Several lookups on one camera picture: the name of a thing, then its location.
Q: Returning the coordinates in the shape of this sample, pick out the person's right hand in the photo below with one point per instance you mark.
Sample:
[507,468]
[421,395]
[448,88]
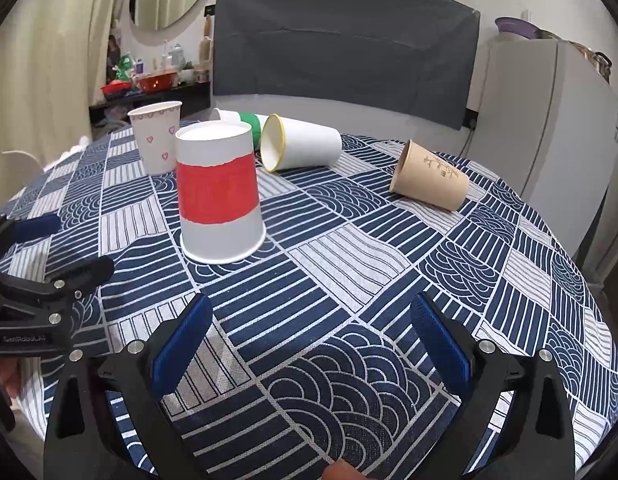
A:
[341,471]

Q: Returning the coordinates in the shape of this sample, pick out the brown paper cup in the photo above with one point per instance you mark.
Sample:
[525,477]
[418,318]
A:
[429,180]

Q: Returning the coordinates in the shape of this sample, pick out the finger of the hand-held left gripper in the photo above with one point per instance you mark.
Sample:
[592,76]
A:
[34,226]
[79,275]

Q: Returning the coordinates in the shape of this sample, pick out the black cabinet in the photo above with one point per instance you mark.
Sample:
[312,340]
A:
[189,100]

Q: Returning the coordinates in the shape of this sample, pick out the red and white paper cup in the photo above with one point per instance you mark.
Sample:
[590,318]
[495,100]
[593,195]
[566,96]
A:
[219,195]

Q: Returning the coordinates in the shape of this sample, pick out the dark grey cloth cover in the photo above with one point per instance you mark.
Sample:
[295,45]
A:
[339,50]

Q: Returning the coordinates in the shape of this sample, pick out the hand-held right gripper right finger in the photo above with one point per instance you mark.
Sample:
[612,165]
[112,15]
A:
[441,347]

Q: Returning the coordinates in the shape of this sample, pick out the clear glass bottle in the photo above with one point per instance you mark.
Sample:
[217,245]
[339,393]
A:
[177,55]

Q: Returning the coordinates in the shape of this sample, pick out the person's left hand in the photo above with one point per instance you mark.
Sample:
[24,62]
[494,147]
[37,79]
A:
[6,380]

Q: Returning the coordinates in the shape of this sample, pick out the beige curtain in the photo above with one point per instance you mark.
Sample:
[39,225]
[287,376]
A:
[54,60]

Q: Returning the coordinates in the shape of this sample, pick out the white yellow-rimmed paper cup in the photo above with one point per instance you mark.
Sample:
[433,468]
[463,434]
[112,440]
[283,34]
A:
[309,145]

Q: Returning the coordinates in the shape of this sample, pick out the blue patterned tablecloth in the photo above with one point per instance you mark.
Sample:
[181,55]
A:
[339,270]

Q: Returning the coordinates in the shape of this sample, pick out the red bowl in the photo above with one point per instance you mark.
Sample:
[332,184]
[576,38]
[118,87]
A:
[158,82]

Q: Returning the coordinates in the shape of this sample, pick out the red tray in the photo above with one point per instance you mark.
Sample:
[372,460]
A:
[116,90]

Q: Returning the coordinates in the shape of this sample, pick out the white heart print paper cup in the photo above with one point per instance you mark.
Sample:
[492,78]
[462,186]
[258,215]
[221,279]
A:
[151,140]

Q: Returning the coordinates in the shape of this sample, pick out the metal pot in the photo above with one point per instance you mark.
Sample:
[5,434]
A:
[589,57]

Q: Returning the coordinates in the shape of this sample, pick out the wall socket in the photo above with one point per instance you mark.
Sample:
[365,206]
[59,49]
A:
[471,120]

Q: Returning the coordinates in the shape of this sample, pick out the purple basin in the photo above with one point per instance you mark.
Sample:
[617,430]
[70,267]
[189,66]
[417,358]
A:
[514,27]

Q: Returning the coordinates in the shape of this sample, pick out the amber bottle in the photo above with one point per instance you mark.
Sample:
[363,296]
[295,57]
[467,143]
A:
[205,50]

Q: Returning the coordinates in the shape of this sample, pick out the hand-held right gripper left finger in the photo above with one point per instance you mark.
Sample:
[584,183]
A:
[181,347]

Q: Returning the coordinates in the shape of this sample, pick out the green and white paper cup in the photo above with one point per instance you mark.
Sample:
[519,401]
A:
[251,122]

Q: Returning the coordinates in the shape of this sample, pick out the white refrigerator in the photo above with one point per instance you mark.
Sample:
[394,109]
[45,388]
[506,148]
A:
[549,135]

